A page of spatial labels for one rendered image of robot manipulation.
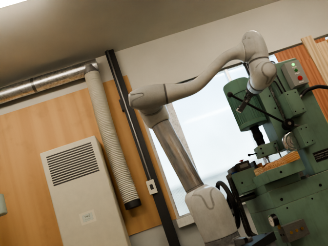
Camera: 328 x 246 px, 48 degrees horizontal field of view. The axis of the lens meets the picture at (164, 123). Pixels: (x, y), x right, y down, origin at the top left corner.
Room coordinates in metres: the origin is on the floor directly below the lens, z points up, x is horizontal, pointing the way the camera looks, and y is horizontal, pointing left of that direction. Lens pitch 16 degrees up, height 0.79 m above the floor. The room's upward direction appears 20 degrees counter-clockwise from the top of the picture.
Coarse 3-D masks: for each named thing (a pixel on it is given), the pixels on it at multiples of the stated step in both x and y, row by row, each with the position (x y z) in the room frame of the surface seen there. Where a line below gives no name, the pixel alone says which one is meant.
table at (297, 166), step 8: (280, 168) 1.96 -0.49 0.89; (288, 168) 1.96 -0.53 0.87; (296, 168) 1.97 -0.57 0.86; (304, 168) 1.98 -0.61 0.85; (256, 176) 2.09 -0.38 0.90; (264, 176) 1.99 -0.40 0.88; (272, 176) 1.95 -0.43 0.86; (280, 176) 1.95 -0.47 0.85; (256, 184) 2.14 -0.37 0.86; (264, 184) 2.03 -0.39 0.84; (240, 192) 2.15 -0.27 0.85
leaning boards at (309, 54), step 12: (300, 48) 3.67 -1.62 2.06; (312, 48) 3.64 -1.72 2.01; (324, 48) 3.67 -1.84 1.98; (300, 60) 3.66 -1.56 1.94; (312, 60) 3.64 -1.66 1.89; (324, 60) 3.63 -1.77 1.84; (312, 72) 3.63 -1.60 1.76; (324, 72) 3.62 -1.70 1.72; (312, 84) 3.62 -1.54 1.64; (324, 84) 3.63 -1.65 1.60; (324, 96) 3.62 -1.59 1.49; (324, 108) 3.60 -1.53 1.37
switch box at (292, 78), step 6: (282, 66) 2.18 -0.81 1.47; (288, 66) 2.15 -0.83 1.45; (300, 66) 2.16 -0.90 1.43; (288, 72) 2.15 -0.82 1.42; (294, 72) 2.15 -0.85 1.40; (300, 72) 2.16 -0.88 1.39; (288, 78) 2.17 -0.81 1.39; (294, 78) 2.15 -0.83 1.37; (306, 78) 2.16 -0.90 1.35; (288, 84) 2.20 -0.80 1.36; (294, 84) 2.15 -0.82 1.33; (300, 84) 2.15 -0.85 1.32
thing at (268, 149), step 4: (276, 140) 2.24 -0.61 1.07; (264, 144) 2.23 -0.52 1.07; (268, 144) 2.23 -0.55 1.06; (272, 144) 2.24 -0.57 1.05; (256, 148) 2.23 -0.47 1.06; (260, 148) 2.22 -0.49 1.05; (264, 148) 2.23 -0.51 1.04; (268, 148) 2.23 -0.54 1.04; (272, 148) 2.23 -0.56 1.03; (256, 152) 2.25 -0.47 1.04; (260, 152) 2.22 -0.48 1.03; (264, 152) 2.22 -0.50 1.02; (268, 152) 2.23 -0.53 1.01; (272, 152) 2.23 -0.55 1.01; (276, 152) 2.26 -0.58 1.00; (256, 156) 2.28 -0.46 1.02; (260, 156) 2.22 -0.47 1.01; (264, 156) 2.23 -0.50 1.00
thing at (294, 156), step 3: (291, 153) 1.94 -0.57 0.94; (294, 153) 1.91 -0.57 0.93; (297, 153) 1.91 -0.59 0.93; (288, 156) 1.98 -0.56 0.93; (291, 156) 1.95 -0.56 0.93; (294, 156) 1.92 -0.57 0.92; (297, 156) 1.91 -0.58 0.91; (282, 159) 2.06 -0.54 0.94; (285, 159) 2.03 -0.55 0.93; (288, 159) 1.99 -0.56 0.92; (291, 159) 1.96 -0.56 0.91; (294, 159) 1.93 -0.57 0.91; (297, 159) 1.92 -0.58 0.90; (288, 162) 2.01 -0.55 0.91
